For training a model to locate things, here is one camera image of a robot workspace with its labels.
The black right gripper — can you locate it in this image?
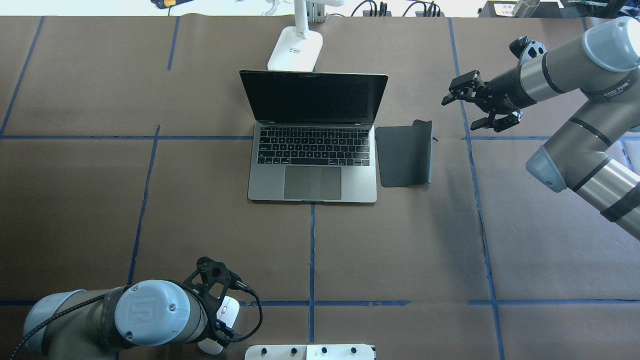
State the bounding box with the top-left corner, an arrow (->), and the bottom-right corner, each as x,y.
441,70 -> 522,133

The black mouse pad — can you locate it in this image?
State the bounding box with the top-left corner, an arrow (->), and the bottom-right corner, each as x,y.
375,120 -> 434,188

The grey laptop computer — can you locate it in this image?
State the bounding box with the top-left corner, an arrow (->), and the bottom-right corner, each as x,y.
238,69 -> 389,204

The white wireless mouse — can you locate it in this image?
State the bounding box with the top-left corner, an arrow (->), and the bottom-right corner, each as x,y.
197,295 -> 240,355

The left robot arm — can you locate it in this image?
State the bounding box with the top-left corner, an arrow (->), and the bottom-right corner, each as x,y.
10,279 -> 210,360

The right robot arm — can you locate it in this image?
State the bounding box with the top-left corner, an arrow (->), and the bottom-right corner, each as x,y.
441,16 -> 640,239

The silver metal cylinder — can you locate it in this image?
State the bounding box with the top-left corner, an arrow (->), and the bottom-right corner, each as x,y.
511,0 -> 541,18

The orange black tool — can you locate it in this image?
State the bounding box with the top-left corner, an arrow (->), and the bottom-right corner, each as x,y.
150,0 -> 192,10

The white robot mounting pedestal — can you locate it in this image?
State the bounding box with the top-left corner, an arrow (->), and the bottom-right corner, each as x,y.
244,343 -> 377,360

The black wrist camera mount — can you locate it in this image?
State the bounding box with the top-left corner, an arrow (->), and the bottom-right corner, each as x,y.
182,256 -> 247,322

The black braided camera cable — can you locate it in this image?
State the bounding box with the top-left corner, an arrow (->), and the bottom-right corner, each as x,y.
10,282 -> 264,360

